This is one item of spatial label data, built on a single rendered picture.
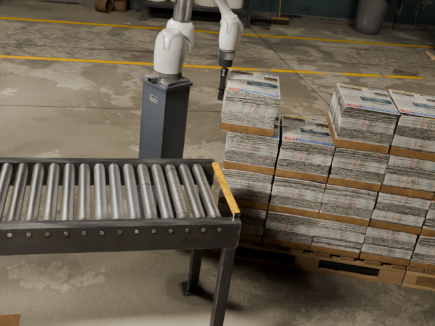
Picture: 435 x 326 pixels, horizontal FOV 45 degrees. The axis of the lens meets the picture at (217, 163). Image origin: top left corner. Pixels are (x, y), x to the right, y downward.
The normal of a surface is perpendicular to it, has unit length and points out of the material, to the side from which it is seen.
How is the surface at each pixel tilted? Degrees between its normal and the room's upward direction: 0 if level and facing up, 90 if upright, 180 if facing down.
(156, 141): 90
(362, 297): 0
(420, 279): 90
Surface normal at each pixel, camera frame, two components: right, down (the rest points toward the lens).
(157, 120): -0.66, 0.27
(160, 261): 0.12, -0.88
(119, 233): 0.21, 0.48
